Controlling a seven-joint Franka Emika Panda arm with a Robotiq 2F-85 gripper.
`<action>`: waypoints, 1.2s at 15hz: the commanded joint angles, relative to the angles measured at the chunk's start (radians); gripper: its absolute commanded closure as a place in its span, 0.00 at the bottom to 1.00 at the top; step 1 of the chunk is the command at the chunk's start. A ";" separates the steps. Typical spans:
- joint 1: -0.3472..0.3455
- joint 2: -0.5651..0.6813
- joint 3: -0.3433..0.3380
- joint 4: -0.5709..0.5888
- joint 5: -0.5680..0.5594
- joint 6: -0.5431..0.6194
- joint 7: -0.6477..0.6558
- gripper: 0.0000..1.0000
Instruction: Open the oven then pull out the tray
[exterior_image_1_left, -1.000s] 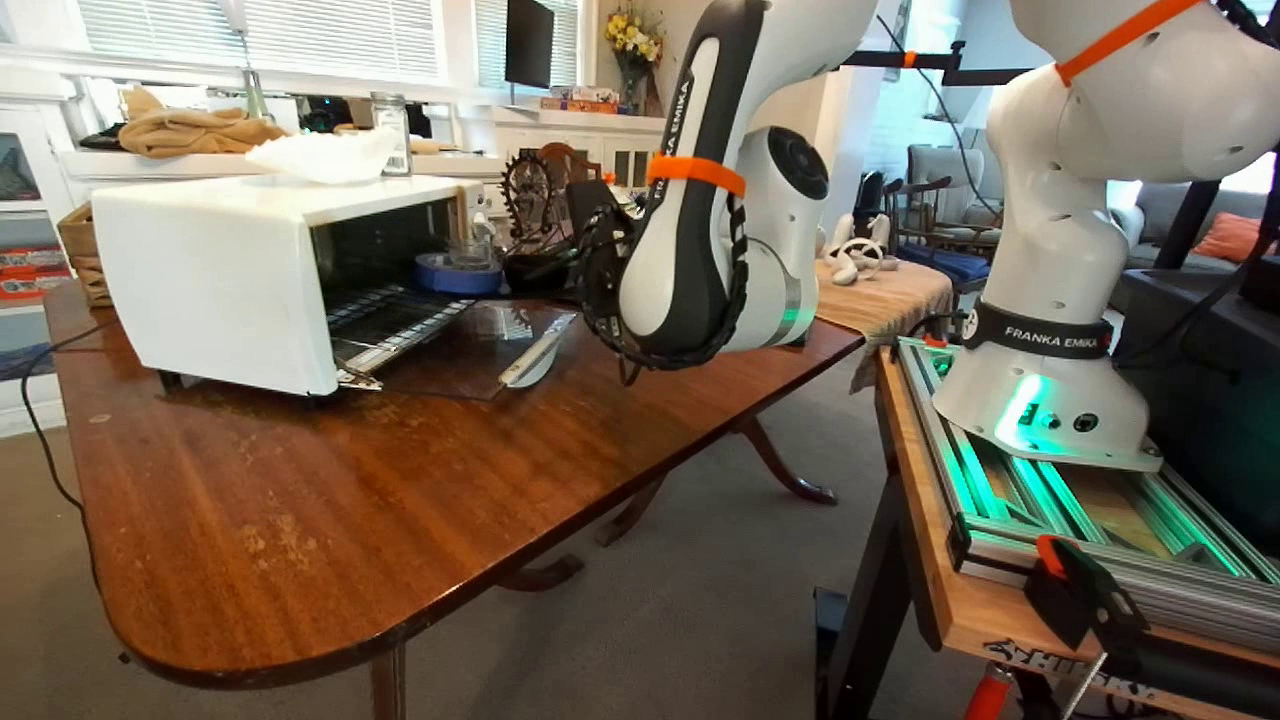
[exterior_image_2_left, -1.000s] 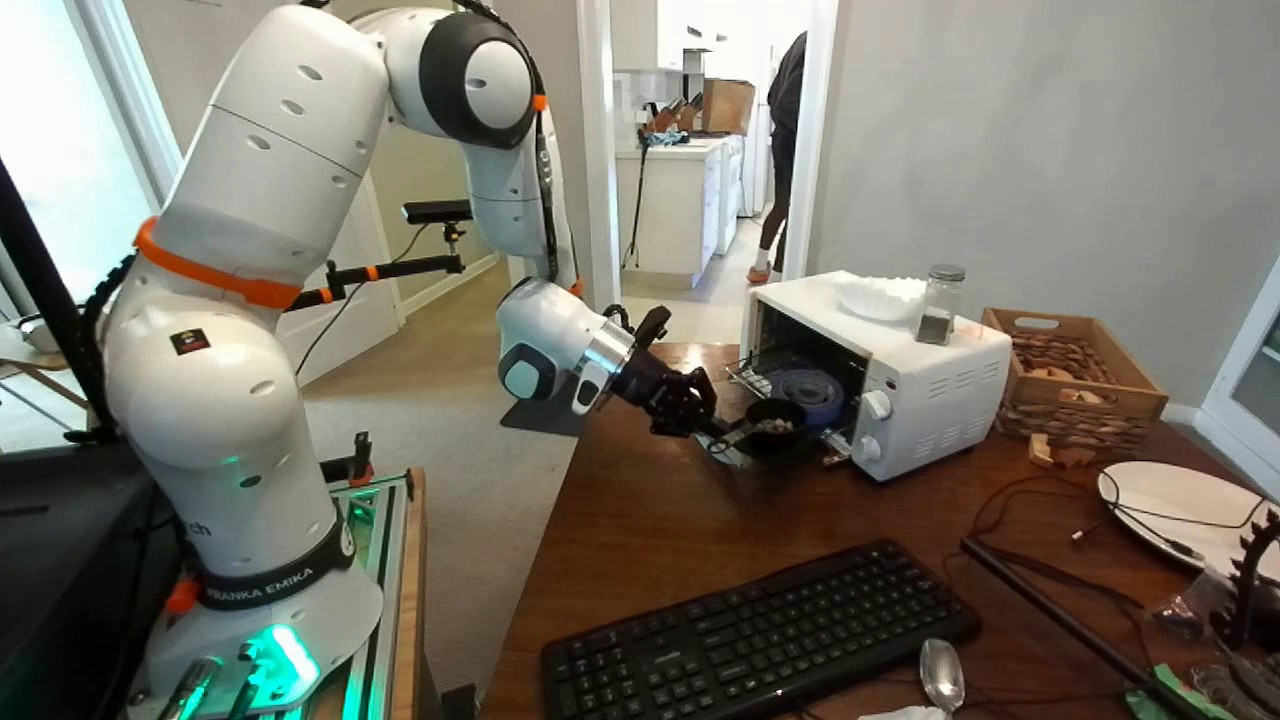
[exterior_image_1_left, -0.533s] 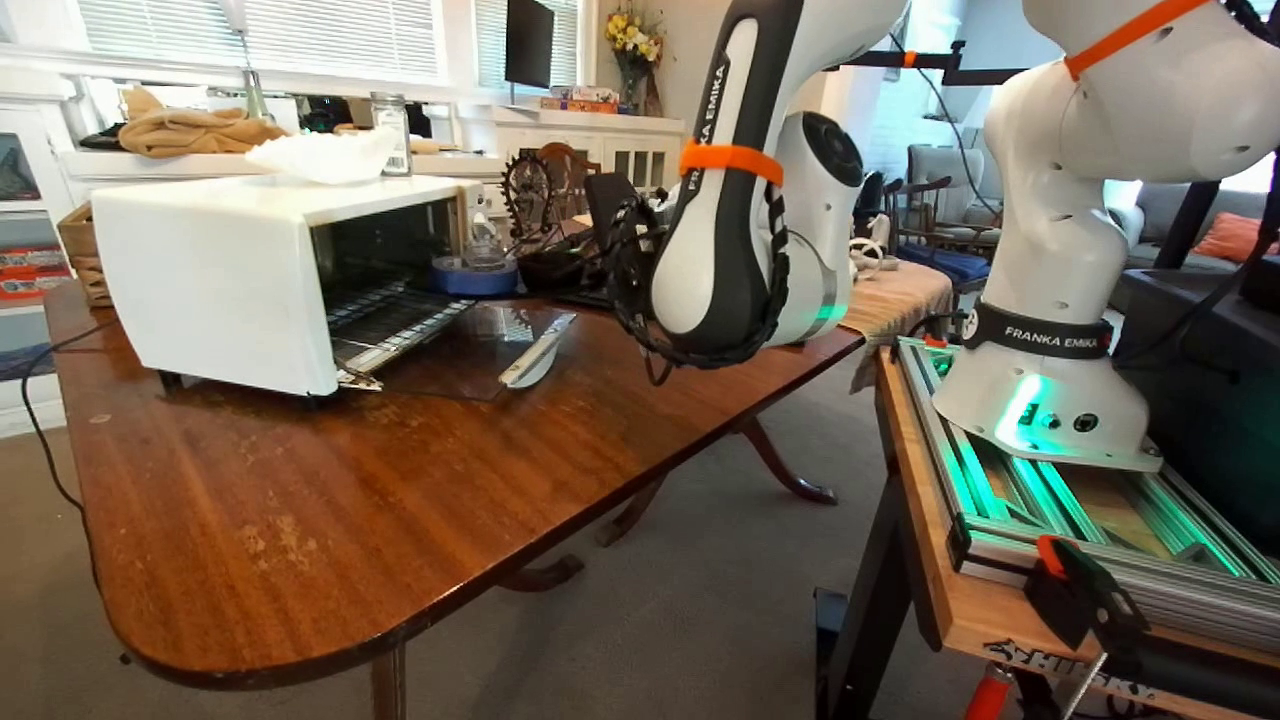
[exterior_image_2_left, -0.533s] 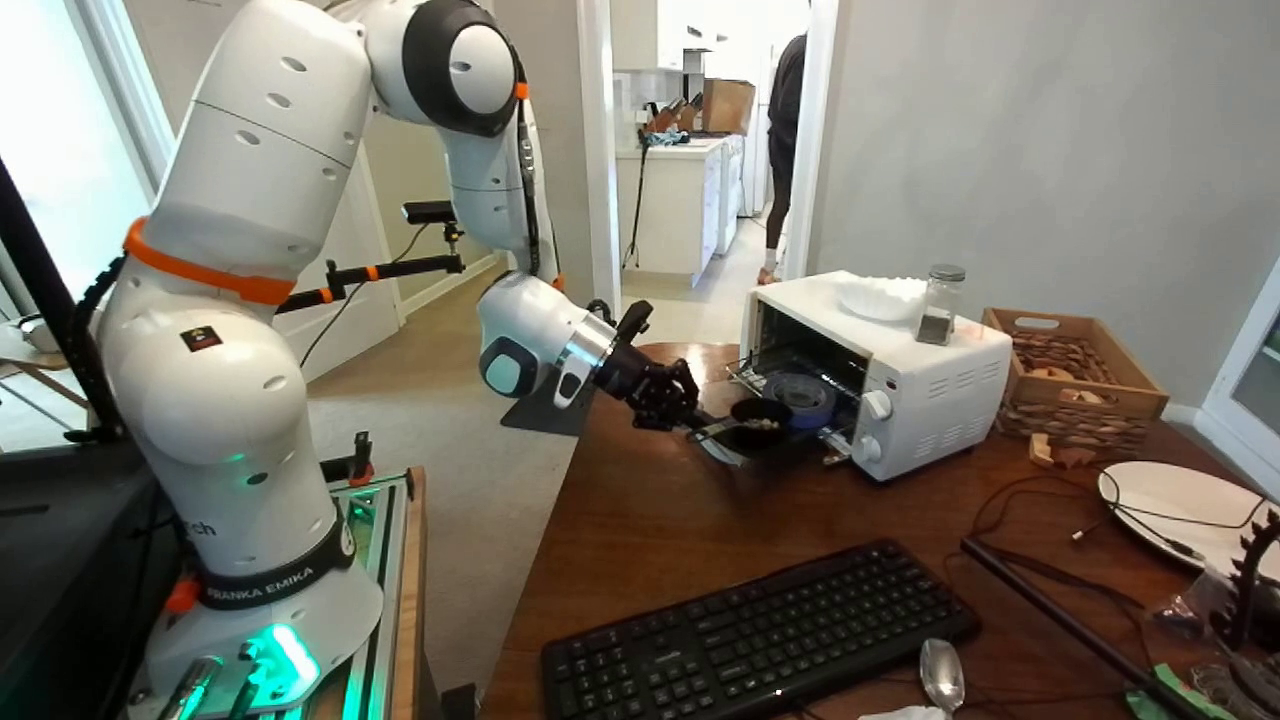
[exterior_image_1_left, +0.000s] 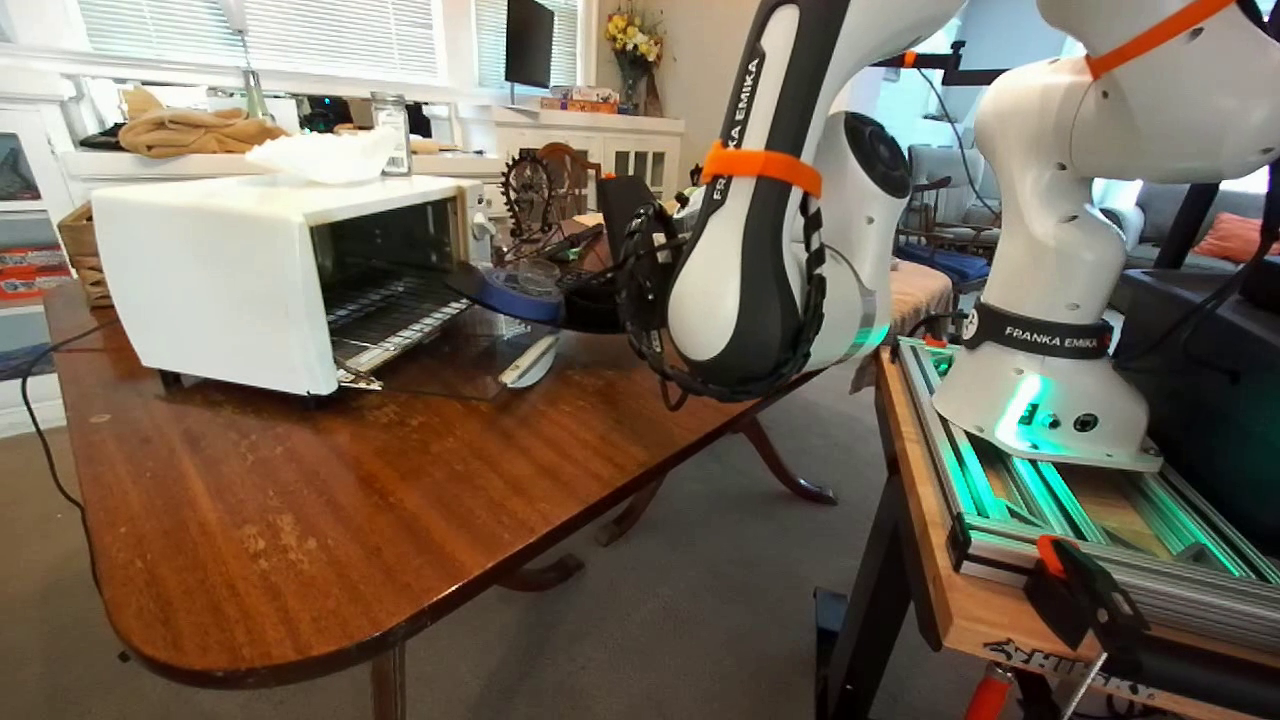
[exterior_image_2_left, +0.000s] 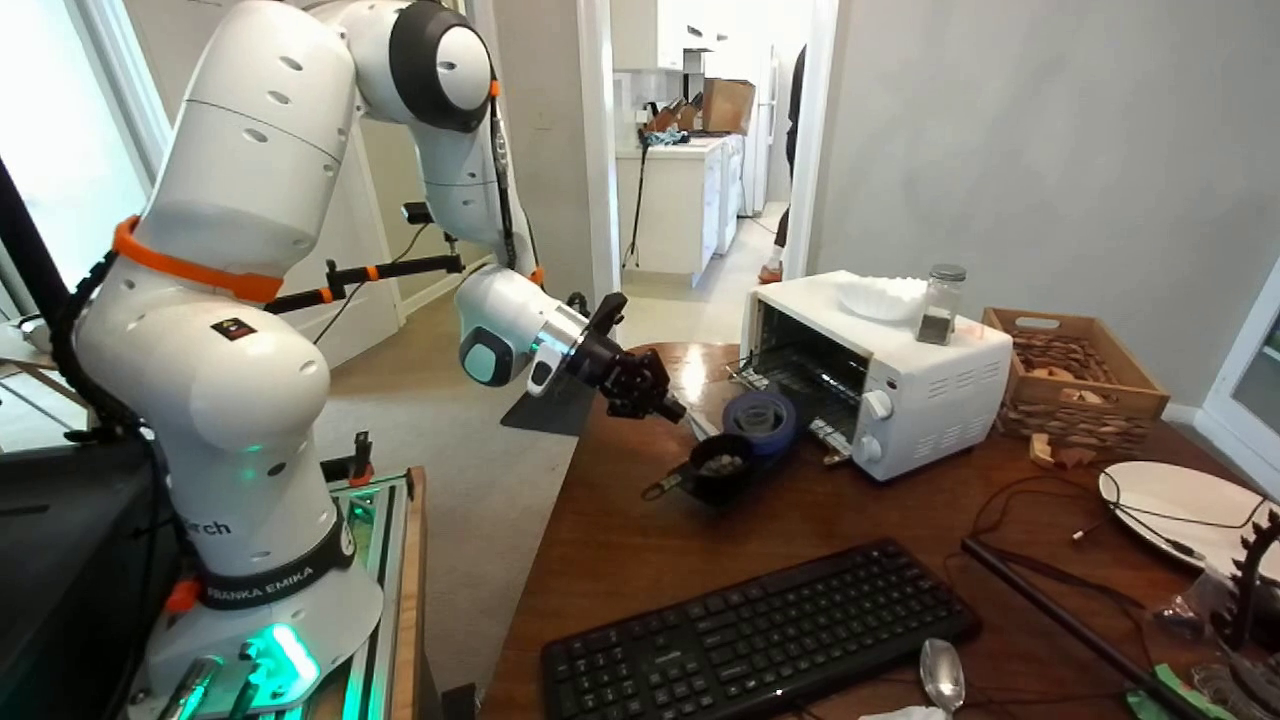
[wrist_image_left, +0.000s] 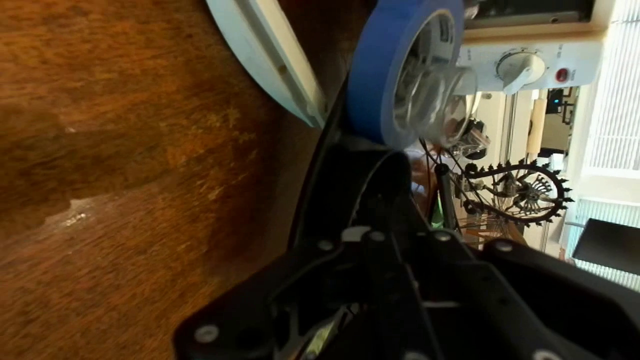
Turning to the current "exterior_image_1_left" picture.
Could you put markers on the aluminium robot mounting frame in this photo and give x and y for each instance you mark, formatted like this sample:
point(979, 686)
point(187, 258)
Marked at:
point(1012, 494)

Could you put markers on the black computer case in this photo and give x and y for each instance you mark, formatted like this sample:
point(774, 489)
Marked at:
point(1202, 387)

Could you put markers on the brown wicker basket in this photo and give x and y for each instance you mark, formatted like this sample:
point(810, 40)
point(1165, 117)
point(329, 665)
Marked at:
point(80, 252)

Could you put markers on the white bowl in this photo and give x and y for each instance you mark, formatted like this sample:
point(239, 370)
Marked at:
point(320, 152)

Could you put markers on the yellow flowers in vase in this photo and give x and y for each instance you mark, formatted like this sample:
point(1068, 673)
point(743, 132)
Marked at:
point(635, 53)

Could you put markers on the curved wooden table legs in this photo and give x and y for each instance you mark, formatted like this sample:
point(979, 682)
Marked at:
point(786, 464)

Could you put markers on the dark carved wooden ornament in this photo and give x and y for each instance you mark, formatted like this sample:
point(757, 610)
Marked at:
point(546, 195)

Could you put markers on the black orange clamp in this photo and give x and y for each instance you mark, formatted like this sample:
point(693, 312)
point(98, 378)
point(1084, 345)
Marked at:
point(1083, 595)

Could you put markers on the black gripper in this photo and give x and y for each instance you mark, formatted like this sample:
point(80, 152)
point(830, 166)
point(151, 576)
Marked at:
point(594, 284)

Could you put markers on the white toaster oven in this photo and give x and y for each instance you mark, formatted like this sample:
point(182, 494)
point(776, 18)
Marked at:
point(200, 282)

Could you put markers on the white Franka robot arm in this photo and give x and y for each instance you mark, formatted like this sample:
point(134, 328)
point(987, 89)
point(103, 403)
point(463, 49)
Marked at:
point(1065, 200)

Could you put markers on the tan table cloth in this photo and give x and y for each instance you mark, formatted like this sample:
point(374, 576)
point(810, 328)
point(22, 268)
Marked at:
point(921, 292)

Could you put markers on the wooden workbench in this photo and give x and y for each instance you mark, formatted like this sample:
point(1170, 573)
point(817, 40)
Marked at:
point(935, 560)

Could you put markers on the white cabinet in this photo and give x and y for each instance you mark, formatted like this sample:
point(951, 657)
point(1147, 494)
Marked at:
point(641, 144)

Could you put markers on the brown crumpled cloth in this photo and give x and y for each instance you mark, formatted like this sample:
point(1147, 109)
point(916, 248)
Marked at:
point(187, 128)

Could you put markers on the glass jar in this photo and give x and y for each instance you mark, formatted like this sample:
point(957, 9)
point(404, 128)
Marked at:
point(393, 132)

